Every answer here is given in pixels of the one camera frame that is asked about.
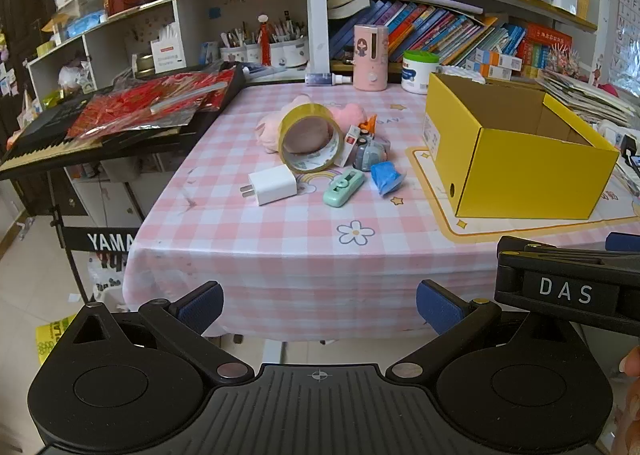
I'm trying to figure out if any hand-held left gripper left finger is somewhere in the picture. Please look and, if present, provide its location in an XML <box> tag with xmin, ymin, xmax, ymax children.
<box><xmin>65</xmin><ymin>281</ymin><xmax>256</xmax><ymax>386</ymax></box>

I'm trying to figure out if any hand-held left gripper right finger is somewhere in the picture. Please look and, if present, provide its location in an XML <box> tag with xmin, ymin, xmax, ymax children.
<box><xmin>385</xmin><ymin>280</ymin><xmax>586</xmax><ymax>384</ymax></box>

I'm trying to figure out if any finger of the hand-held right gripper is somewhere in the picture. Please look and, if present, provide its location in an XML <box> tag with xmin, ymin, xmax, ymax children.
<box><xmin>496</xmin><ymin>235</ymin><xmax>640</xmax><ymax>267</ymax></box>
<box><xmin>606</xmin><ymin>232</ymin><xmax>640</xmax><ymax>254</ymax></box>

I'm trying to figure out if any yellow cardboard box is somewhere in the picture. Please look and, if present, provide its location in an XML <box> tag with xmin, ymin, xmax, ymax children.
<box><xmin>424</xmin><ymin>72</ymin><xmax>621</xmax><ymax>220</ymax></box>

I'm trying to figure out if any white charger plug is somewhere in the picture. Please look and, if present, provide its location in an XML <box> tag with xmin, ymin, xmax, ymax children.
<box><xmin>241</xmin><ymin>166</ymin><xmax>300</xmax><ymax>206</ymax></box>

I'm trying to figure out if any blue bag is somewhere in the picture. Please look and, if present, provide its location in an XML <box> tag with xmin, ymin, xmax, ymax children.
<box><xmin>370</xmin><ymin>161</ymin><xmax>405</xmax><ymax>196</ymax></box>

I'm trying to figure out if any mint green correction tape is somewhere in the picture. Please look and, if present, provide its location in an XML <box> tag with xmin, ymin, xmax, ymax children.
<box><xmin>322</xmin><ymin>171</ymin><xmax>366</xmax><ymax>208</ymax></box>

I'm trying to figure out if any small grey toy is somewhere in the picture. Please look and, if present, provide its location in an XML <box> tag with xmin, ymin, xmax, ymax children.
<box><xmin>352</xmin><ymin>132</ymin><xmax>392</xmax><ymax>170</ymax></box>

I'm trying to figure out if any pink plush pig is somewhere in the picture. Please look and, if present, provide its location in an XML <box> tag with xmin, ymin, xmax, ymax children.
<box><xmin>256</xmin><ymin>110</ymin><xmax>333</xmax><ymax>154</ymax></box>

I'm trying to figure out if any small red white box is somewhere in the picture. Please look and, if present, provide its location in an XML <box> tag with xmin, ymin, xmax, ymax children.
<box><xmin>341</xmin><ymin>125</ymin><xmax>368</xmax><ymax>167</ymax></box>

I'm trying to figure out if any pink fluffy heart plush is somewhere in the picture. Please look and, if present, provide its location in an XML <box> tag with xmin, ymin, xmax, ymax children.
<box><xmin>325</xmin><ymin>102</ymin><xmax>368</xmax><ymax>128</ymax></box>

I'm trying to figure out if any yellow tape roll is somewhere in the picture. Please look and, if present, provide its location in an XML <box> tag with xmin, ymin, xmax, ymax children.
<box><xmin>277</xmin><ymin>104</ymin><xmax>345</xmax><ymax>173</ymax></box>

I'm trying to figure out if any person's right hand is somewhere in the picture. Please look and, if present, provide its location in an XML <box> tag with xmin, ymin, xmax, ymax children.
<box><xmin>612</xmin><ymin>345</ymin><xmax>640</xmax><ymax>455</ymax></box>

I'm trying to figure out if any cream desk mat orange border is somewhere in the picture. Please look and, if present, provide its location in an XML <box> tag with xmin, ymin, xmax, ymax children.
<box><xmin>404</xmin><ymin>145</ymin><xmax>640</xmax><ymax>243</ymax></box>

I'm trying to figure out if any white printed plastic bag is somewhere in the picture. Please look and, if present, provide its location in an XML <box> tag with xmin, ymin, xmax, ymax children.
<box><xmin>87</xmin><ymin>252</ymin><xmax>132</xmax><ymax>313</ymax></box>

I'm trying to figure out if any white power strip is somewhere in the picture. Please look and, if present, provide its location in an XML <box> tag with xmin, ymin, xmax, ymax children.
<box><xmin>597</xmin><ymin>120</ymin><xmax>640</xmax><ymax>146</ymax></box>

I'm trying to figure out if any black keyboard stand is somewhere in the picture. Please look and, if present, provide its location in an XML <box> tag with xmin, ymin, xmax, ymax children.
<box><xmin>47</xmin><ymin>170</ymin><xmax>146</xmax><ymax>306</ymax></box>

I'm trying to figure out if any white cabinet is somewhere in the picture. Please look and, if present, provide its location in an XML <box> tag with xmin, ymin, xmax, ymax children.
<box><xmin>67</xmin><ymin>155</ymin><xmax>176</xmax><ymax>236</ymax></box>

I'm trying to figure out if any stack of papers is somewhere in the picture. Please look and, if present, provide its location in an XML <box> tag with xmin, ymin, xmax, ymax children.
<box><xmin>536</xmin><ymin>69</ymin><xmax>638</xmax><ymax>124</ymax></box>

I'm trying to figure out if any yellow plastic bag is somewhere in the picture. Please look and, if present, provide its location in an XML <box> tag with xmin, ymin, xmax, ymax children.
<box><xmin>35</xmin><ymin>315</ymin><xmax>77</xmax><ymax>366</ymax></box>

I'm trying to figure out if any blue orange medicine box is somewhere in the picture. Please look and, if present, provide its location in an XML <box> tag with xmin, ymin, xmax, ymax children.
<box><xmin>475</xmin><ymin>62</ymin><xmax>516</xmax><ymax>80</ymax></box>
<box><xmin>475</xmin><ymin>49</ymin><xmax>523</xmax><ymax>70</ymax></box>

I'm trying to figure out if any colourful spiky ornament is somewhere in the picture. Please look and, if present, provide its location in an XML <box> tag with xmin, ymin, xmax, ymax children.
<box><xmin>547</xmin><ymin>46</ymin><xmax>581</xmax><ymax>80</ymax></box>

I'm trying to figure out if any white quilted pouch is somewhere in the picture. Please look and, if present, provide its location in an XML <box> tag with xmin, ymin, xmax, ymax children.
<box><xmin>440</xmin><ymin>65</ymin><xmax>486</xmax><ymax>84</ymax></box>

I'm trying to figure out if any red boxed book set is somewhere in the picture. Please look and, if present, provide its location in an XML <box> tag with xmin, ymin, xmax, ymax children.
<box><xmin>520</xmin><ymin>24</ymin><xmax>573</xmax><ymax>70</ymax></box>

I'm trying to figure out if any red decorations packet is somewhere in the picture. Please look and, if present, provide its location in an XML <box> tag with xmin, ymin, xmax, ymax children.
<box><xmin>65</xmin><ymin>69</ymin><xmax>236</xmax><ymax>140</ymax></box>

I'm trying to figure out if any white jar green lid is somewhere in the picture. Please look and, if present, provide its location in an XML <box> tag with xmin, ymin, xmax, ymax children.
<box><xmin>400</xmin><ymin>51</ymin><xmax>442</xmax><ymax>96</ymax></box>

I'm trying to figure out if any black electric keyboard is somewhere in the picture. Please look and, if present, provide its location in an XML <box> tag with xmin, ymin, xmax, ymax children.
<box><xmin>0</xmin><ymin>64</ymin><xmax>247</xmax><ymax>180</ymax></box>

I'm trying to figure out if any small white pen holder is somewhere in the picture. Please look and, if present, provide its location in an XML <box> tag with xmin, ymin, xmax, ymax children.
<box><xmin>219</xmin><ymin>32</ymin><xmax>249</xmax><ymax>64</ymax></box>

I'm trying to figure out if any small blue spray bottle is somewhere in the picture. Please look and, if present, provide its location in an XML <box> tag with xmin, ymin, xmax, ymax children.
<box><xmin>306</xmin><ymin>73</ymin><xmax>356</xmax><ymax>86</ymax></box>

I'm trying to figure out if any pink cylinder humidifier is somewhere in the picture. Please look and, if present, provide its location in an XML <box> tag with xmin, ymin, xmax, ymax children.
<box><xmin>352</xmin><ymin>25</ymin><xmax>390</xmax><ymax>92</ymax></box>

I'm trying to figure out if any row of leaning books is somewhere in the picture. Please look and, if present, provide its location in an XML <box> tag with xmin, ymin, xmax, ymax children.
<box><xmin>330</xmin><ymin>0</ymin><xmax>526</xmax><ymax>70</ymax></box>

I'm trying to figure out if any white crumpled plastic bag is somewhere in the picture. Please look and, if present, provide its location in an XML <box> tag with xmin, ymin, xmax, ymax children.
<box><xmin>57</xmin><ymin>64</ymin><xmax>96</xmax><ymax>94</ymax></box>

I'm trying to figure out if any large white pen holder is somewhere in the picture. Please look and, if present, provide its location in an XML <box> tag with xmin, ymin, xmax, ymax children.
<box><xmin>270</xmin><ymin>20</ymin><xmax>307</xmax><ymax>68</ymax></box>

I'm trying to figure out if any red tassel doll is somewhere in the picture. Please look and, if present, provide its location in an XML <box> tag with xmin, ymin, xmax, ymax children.
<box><xmin>256</xmin><ymin>13</ymin><xmax>273</xmax><ymax>66</ymax></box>

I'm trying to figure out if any white shelf unit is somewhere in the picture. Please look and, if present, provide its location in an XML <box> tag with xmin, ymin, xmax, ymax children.
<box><xmin>25</xmin><ymin>0</ymin><xmax>311</xmax><ymax>86</ymax></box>

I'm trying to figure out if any blue packets pile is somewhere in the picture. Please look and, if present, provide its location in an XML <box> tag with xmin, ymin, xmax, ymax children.
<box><xmin>65</xmin><ymin>15</ymin><xmax>107</xmax><ymax>38</ymax></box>

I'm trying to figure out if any thick white book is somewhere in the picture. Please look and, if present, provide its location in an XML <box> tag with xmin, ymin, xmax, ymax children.
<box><xmin>327</xmin><ymin>0</ymin><xmax>375</xmax><ymax>20</ymax></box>

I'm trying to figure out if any pink alphabet wall poster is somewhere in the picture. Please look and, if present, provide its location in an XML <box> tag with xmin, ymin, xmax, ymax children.
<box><xmin>611</xmin><ymin>0</ymin><xmax>640</xmax><ymax>88</ymax></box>

